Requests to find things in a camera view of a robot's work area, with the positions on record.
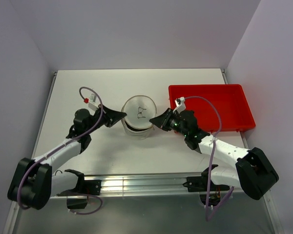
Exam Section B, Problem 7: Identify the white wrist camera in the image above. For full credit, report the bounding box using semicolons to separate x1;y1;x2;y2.
84;93;98;112
173;97;186;115

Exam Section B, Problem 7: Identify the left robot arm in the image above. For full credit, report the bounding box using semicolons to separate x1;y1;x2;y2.
7;105;127;210

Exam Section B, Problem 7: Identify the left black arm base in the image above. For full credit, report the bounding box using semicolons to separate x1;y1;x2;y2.
66;180;103;210

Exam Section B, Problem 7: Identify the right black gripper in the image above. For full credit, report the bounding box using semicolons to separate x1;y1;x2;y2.
150;108;188;137

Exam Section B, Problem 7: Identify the black garment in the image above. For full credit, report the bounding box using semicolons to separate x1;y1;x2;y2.
125;121;148;132

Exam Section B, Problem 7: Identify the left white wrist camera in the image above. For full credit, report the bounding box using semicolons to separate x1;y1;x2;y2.
84;93;98;112

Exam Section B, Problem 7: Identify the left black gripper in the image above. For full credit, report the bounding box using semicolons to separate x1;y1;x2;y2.
85;104;126;135

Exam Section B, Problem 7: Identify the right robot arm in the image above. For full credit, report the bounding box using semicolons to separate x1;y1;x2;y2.
150;108;279;200

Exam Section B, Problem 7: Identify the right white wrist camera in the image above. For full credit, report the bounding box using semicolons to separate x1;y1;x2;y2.
173;97;186;115

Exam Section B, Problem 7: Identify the red plastic bin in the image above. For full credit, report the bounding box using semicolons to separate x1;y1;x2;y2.
168;84;256;132

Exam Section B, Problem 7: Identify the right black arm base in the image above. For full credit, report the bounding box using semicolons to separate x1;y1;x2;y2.
183;176;230;193

